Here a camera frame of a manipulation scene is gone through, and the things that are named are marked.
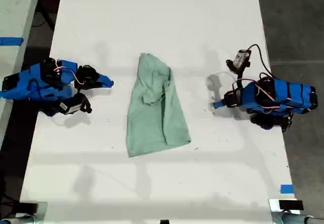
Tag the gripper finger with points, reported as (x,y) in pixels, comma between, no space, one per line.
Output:
(219,104)
(105,81)

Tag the pale green T-shirt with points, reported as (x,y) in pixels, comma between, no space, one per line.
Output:
(157,127)

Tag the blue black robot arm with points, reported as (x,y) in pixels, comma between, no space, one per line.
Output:
(291,92)
(27,87)

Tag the long blue tape strip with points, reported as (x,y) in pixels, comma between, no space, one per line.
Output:
(11,41)

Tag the white side table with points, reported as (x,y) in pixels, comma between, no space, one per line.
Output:
(15,18)

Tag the short blue tape strip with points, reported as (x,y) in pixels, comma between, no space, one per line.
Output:
(287,189)

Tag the small black box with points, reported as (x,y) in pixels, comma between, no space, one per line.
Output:
(28,207)
(290,205)

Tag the small black clip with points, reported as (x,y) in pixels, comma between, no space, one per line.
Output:
(164,221)

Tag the grey table clamp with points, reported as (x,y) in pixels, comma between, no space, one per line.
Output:
(17,219)
(296,218)

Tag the short black camera stalk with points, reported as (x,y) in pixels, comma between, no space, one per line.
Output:
(239,70)
(86,105)

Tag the black camera box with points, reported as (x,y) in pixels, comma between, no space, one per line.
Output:
(241,58)
(72,106)

